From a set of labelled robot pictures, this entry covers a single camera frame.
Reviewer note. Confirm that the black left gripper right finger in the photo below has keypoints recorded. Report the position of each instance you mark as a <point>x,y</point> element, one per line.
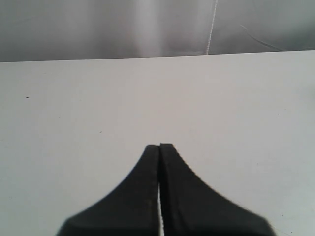
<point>190,207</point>

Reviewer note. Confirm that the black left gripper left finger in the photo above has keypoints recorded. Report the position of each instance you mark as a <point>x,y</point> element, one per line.
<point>131,209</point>

